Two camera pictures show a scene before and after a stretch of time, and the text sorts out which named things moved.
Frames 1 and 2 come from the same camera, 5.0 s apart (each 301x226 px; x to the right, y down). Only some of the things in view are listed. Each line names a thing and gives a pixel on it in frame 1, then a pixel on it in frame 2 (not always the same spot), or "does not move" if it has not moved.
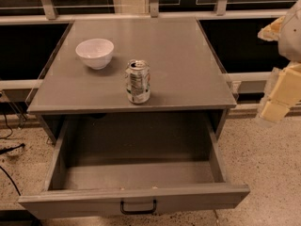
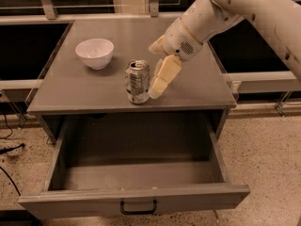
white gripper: (292, 38) -> (178, 40)
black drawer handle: (136, 212) does not move
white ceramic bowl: (96, 52) does not move
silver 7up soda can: (138, 76) does not move
